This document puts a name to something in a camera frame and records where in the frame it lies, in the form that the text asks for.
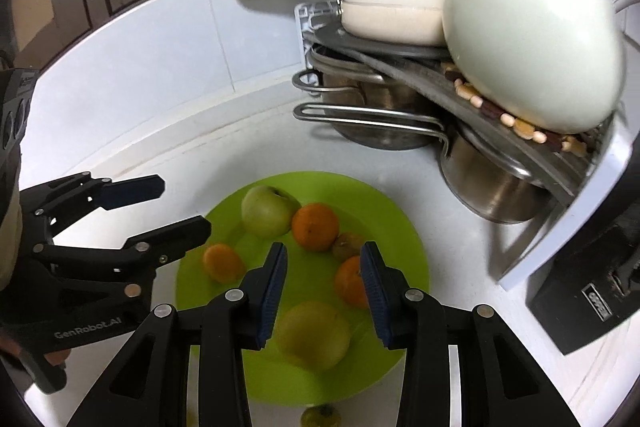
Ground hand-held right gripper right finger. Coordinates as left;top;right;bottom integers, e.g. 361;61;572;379
360;241;584;427

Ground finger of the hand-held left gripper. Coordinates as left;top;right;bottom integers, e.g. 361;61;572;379
32;215;213;299
20;173;166;234

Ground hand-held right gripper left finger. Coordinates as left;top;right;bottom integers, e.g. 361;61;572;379
65;242;289;427

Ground orange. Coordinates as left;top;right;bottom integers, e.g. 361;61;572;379
334;255;374;311
202;243;246;285
291;203;341;253

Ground yellow-green apple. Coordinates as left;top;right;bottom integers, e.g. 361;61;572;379
275;301;352;371

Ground small brown fruit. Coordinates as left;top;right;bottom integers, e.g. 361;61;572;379
332;232;369;263

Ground green plate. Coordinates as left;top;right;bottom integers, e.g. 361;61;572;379
175;172;431;408

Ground green apple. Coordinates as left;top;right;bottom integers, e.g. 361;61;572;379
241;185;303;238

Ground person's left hand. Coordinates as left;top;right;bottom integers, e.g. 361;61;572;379
0;328;69;370

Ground small green fruit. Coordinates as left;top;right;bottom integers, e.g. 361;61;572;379
300;404;343;427

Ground white and steel pot rack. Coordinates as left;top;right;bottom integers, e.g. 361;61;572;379
294;1;640;291

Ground large steel pot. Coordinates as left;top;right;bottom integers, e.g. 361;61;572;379
292;51;447;151

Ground black knife block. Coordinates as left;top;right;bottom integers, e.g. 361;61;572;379
525;187;640;357

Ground beaded wooden trivet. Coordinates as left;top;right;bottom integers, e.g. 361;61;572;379
442;61;597;156

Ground white ceramic pot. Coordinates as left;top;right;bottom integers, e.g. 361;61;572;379
442;0;627;134

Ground steel long handle pan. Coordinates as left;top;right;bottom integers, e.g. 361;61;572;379
293;103;447;146

